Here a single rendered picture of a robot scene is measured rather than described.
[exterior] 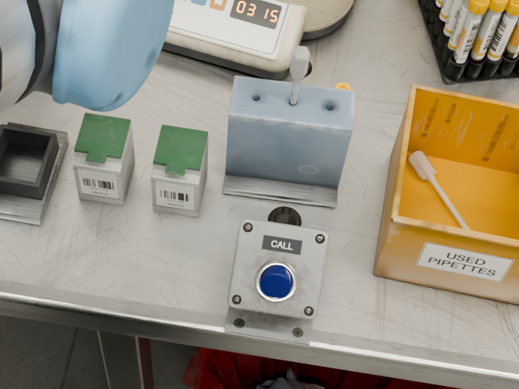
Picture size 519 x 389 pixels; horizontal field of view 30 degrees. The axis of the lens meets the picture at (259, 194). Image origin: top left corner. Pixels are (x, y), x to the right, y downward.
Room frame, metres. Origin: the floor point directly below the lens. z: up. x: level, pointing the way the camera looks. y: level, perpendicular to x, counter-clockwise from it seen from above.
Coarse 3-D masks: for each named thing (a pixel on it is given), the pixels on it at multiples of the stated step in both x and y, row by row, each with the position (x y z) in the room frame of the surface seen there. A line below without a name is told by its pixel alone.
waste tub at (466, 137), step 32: (416, 96) 0.50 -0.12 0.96; (448, 96) 0.50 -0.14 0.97; (416, 128) 0.50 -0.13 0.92; (448, 128) 0.50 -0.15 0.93; (480, 128) 0.49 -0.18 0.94; (512, 128) 0.49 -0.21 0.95; (448, 160) 0.50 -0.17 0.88; (480, 160) 0.49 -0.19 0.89; (512, 160) 0.49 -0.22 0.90; (416, 192) 0.46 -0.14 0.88; (448, 192) 0.46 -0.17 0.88; (480, 192) 0.46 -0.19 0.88; (512, 192) 0.47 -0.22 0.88; (384, 224) 0.40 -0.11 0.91; (416, 224) 0.37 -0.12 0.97; (448, 224) 0.43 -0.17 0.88; (480, 224) 0.43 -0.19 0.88; (512, 224) 0.44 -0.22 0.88; (384, 256) 0.37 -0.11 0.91; (416, 256) 0.37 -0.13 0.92; (448, 256) 0.37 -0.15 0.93; (480, 256) 0.37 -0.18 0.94; (512, 256) 0.36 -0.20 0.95; (448, 288) 0.37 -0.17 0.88; (480, 288) 0.37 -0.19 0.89; (512, 288) 0.36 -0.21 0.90
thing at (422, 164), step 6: (414, 156) 0.49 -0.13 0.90; (420, 156) 0.49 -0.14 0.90; (414, 162) 0.48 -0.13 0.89; (420, 162) 0.48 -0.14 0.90; (426, 162) 0.48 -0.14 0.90; (414, 168) 0.48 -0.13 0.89; (420, 168) 0.47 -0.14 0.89; (426, 168) 0.47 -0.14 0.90; (432, 168) 0.48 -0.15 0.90; (420, 174) 0.47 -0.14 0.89; (426, 174) 0.47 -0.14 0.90
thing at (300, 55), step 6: (294, 48) 0.47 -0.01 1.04; (300, 48) 0.47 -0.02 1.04; (306, 48) 0.47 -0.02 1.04; (294, 54) 0.47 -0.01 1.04; (300, 54) 0.47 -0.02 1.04; (306, 54) 0.47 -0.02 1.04; (294, 60) 0.46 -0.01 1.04; (300, 60) 0.46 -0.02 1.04; (306, 60) 0.46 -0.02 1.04; (294, 66) 0.46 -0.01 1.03; (300, 66) 0.46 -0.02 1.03; (306, 66) 0.47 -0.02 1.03; (294, 72) 0.46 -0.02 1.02; (300, 72) 0.46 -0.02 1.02; (306, 72) 0.47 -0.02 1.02; (294, 78) 0.46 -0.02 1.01; (300, 78) 0.46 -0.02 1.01
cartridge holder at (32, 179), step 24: (0, 144) 0.44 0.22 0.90; (24, 144) 0.45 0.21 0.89; (48, 144) 0.44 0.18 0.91; (0, 168) 0.43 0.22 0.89; (24, 168) 0.43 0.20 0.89; (48, 168) 0.42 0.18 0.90; (0, 192) 0.40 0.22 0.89; (24, 192) 0.40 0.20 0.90; (48, 192) 0.41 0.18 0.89; (0, 216) 0.38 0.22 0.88; (24, 216) 0.38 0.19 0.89
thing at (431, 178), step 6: (432, 174) 0.47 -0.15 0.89; (432, 180) 0.47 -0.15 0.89; (438, 186) 0.46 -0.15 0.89; (438, 192) 0.46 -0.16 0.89; (444, 192) 0.46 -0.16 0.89; (444, 198) 0.45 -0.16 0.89; (450, 204) 0.44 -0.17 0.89; (450, 210) 0.44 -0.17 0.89; (456, 216) 0.43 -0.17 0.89; (462, 222) 0.43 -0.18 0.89; (468, 228) 0.42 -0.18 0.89
